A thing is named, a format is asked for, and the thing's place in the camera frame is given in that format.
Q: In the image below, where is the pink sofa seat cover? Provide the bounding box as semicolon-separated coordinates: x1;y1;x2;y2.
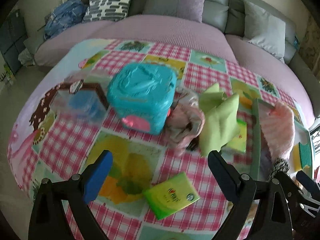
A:
35;15;319;122

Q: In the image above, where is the green tissue pack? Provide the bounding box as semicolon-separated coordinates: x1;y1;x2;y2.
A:
222;119;247;154
143;172;200;220

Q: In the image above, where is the light grey cushion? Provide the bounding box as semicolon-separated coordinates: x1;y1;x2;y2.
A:
244;1;286;62

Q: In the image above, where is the black white patterned cushion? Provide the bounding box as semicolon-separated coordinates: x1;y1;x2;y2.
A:
82;0;131;23

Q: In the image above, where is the teal shallow cardboard box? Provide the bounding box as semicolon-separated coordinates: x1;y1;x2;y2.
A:
250;99;313;181

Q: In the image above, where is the pink patterned cloth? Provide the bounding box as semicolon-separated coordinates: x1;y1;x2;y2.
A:
164;87;205;156

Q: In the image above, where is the green yellow scrub sponge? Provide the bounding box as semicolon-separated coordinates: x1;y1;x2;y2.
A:
292;142;312;171

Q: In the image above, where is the light green cloth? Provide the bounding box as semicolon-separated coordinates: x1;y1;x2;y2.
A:
199;83;240;157

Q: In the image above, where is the colourful checked tablecloth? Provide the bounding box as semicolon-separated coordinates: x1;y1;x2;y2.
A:
7;39;315;239

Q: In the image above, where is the teal plastic toy case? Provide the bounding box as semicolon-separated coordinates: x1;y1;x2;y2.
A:
107;63;177;135

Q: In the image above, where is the clear plastic box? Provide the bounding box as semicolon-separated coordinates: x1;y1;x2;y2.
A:
49;80;109;125

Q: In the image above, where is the grey sofa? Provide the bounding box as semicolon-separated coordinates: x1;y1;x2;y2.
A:
23;0;320;118

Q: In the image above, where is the leopard print scrunchie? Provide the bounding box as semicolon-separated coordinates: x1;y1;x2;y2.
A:
267;158;290;181

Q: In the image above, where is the blue denim bag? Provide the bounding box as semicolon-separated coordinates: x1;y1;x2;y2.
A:
44;0;87;40

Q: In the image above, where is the dark cabinet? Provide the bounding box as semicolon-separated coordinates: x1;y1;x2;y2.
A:
1;9;27;74

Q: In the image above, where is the beige patterned curtain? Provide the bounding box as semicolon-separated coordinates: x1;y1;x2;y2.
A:
299;15;319;79

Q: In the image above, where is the pink fluffy towel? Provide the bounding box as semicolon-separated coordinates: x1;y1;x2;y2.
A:
260;101;295;163

